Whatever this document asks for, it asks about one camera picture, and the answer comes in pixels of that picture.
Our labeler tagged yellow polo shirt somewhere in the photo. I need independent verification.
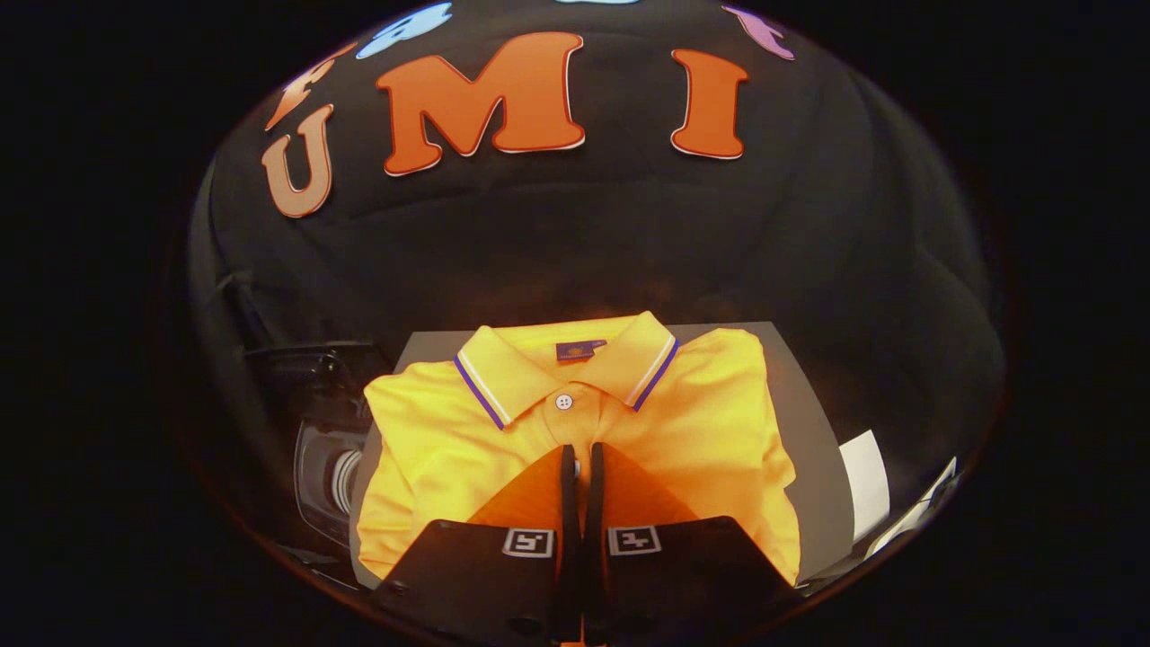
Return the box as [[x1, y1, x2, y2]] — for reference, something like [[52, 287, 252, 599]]
[[355, 310, 802, 585]]

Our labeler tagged white paper sheet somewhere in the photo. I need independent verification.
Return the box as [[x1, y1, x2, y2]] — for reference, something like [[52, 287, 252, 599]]
[[839, 429, 891, 544]]

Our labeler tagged grey platform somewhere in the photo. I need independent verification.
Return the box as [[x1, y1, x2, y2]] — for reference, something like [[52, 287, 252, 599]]
[[349, 321, 856, 591]]

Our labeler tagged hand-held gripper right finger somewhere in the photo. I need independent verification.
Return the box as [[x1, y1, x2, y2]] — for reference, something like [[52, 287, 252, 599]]
[[582, 442, 802, 644]]

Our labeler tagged dark washing machine lid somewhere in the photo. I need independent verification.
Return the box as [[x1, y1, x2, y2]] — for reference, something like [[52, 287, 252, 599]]
[[243, 340, 392, 430]]

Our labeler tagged grey washing machine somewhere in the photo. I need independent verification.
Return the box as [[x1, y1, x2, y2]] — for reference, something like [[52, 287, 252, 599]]
[[289, 415, 371, 576]]

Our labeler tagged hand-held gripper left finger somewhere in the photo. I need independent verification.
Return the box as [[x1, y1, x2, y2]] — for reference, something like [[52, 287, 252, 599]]
[[371, 444, 578, 644]]

